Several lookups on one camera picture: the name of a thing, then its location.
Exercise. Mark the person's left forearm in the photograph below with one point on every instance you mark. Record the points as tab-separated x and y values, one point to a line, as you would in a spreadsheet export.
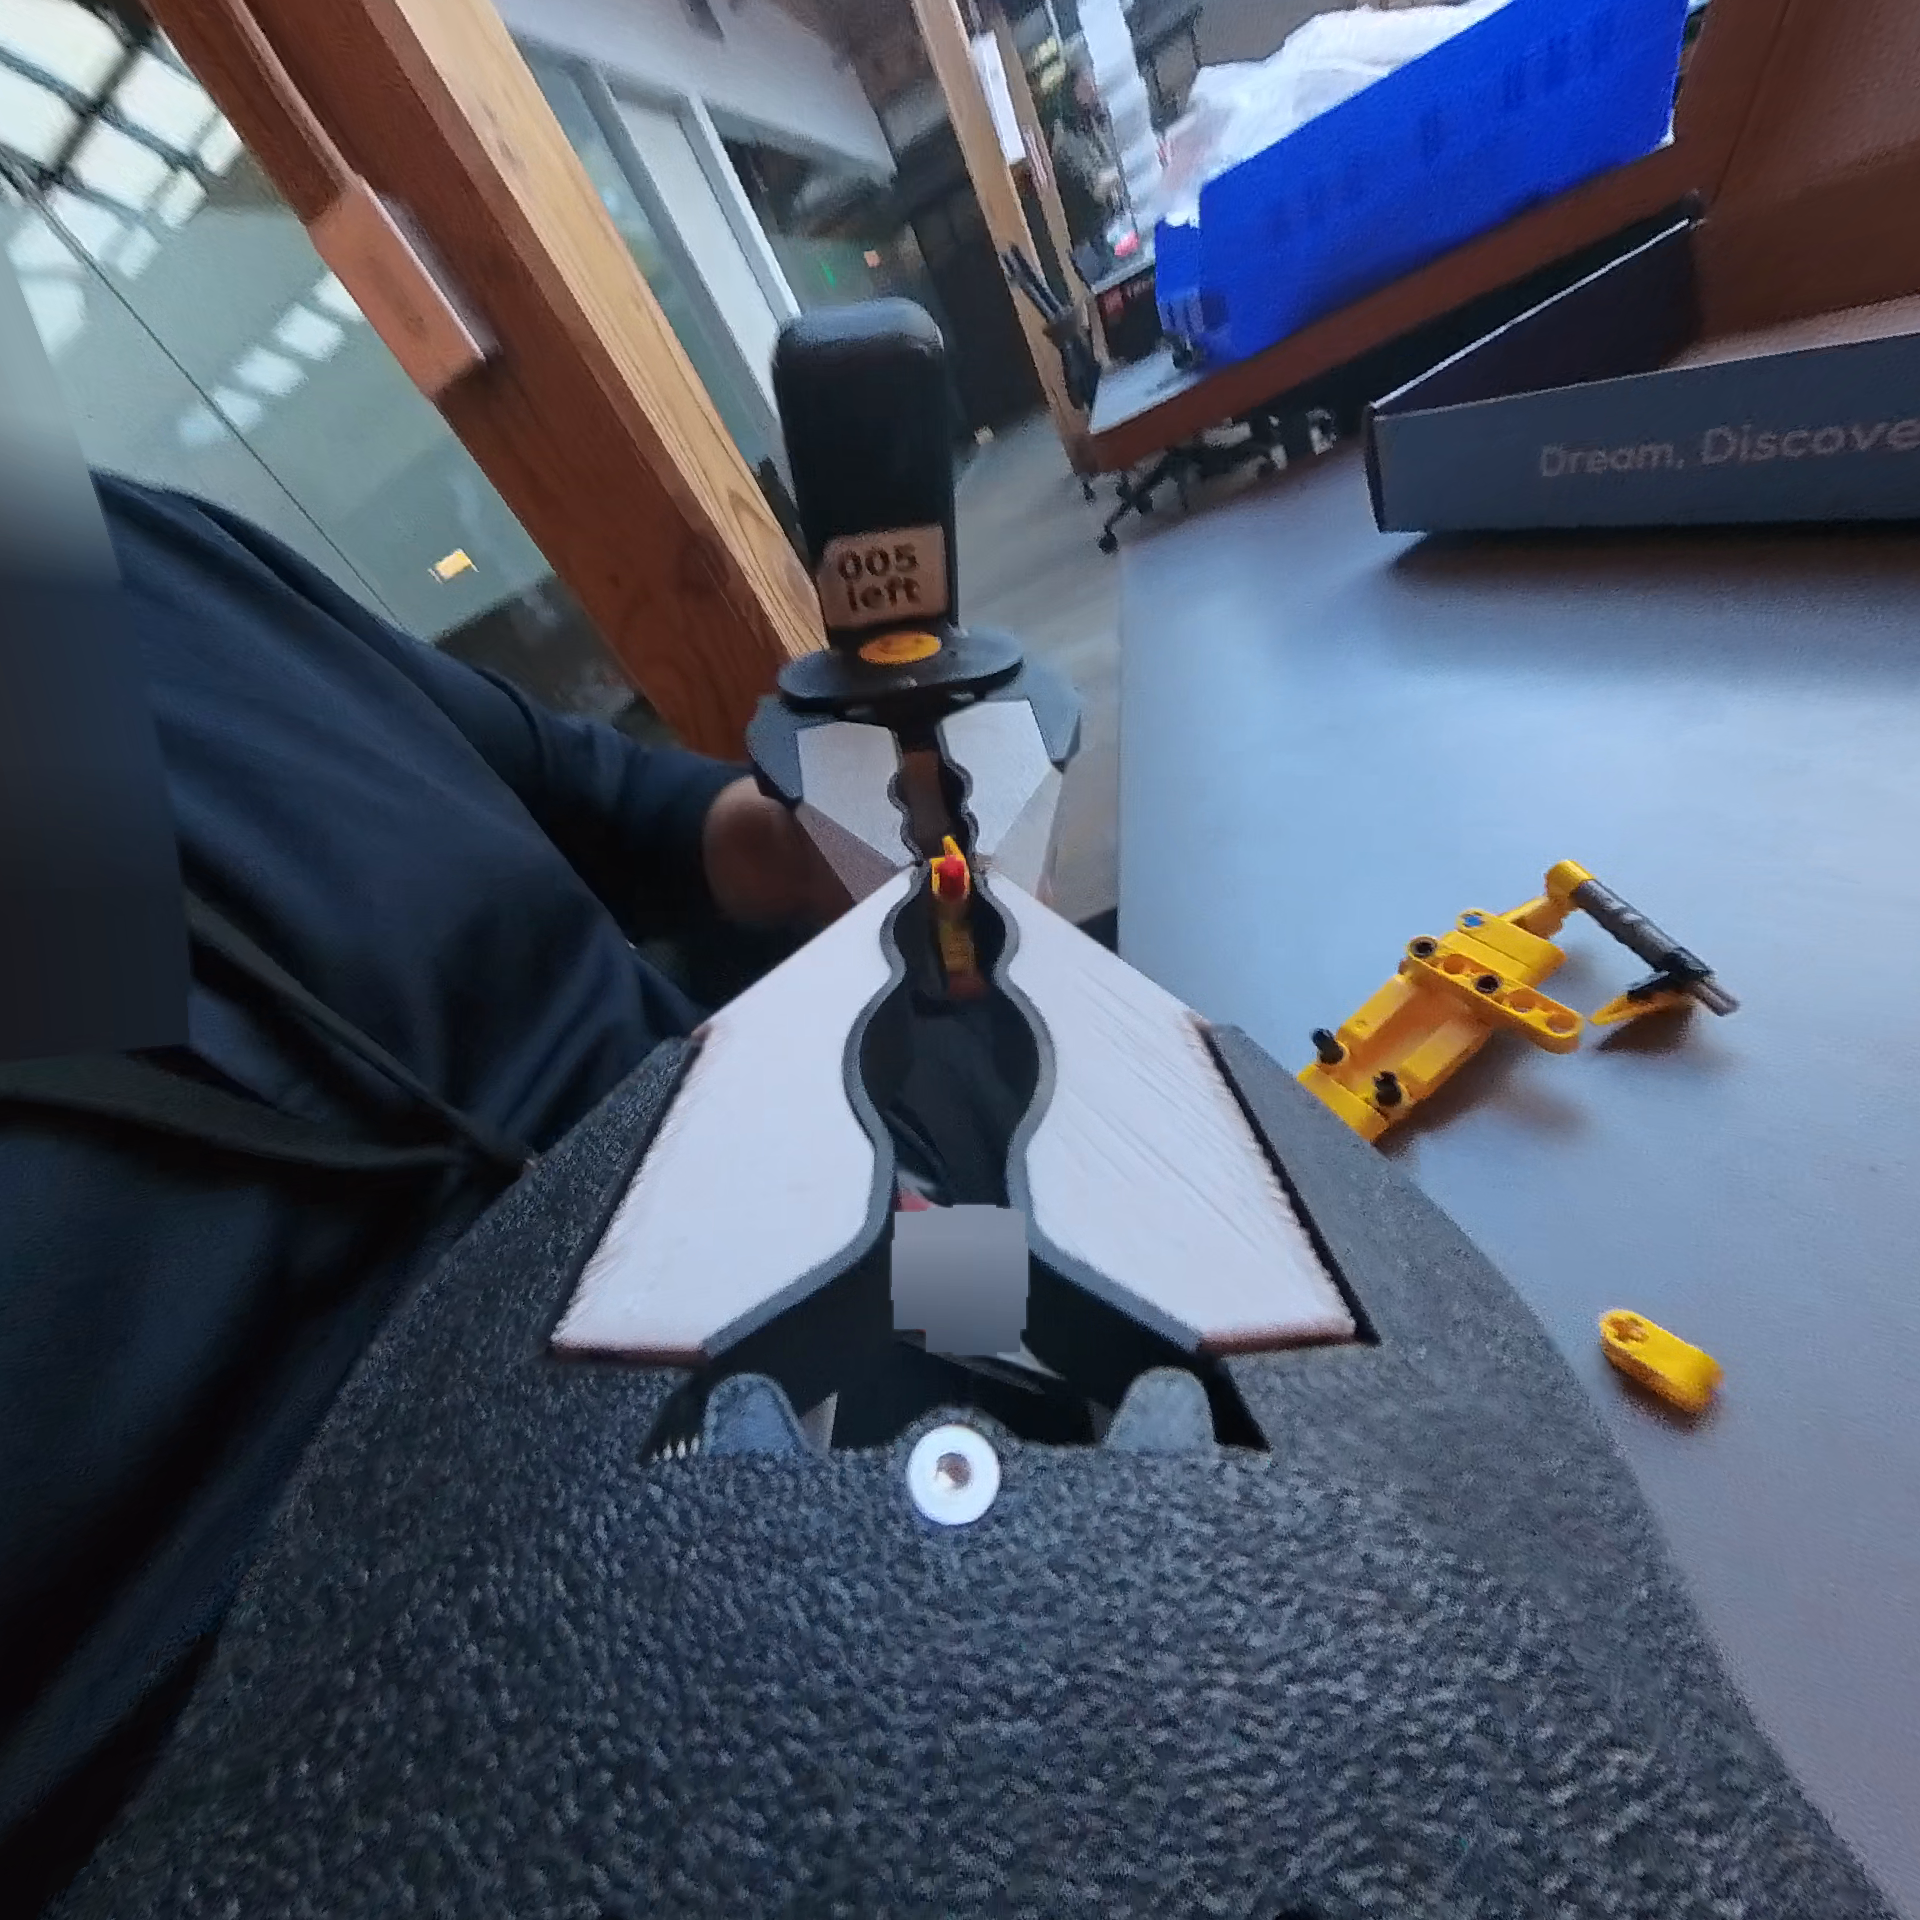
774	869

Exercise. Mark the yellow striped toy brick assembly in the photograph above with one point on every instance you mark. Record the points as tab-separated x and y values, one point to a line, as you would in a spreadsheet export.
950	914

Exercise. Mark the wooden pillar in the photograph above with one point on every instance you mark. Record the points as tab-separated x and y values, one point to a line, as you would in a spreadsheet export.
525	345

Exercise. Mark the person in navy shirt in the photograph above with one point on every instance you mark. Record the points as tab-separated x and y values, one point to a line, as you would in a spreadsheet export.
301	975

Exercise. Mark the black office chair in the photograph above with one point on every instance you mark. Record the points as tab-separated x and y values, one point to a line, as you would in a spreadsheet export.
1184	457

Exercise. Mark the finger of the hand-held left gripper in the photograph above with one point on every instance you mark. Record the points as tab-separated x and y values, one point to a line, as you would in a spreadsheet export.
848	795
1013	795

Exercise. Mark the brown cardboard box grey flap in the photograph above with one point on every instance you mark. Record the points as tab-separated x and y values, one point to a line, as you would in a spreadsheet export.
1725	345

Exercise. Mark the yellow brick part black pins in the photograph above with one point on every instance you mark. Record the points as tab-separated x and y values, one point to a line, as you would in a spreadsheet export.
1440	1020

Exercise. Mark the small yellow brick link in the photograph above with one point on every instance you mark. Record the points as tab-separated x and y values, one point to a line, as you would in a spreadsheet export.
1657	1359

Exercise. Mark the brown wooden table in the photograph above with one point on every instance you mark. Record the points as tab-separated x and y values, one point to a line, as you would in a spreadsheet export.
1350	345

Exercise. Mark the blue plastic bin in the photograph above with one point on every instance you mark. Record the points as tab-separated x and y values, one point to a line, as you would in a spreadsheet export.
1410	195

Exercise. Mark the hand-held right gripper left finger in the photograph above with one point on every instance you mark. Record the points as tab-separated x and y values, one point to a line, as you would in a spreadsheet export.
734	1200

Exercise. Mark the white plastic bags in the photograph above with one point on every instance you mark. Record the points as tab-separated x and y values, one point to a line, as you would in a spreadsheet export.
1319	76

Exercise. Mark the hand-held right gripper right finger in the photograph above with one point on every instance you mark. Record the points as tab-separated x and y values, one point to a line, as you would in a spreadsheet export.
1184	1200

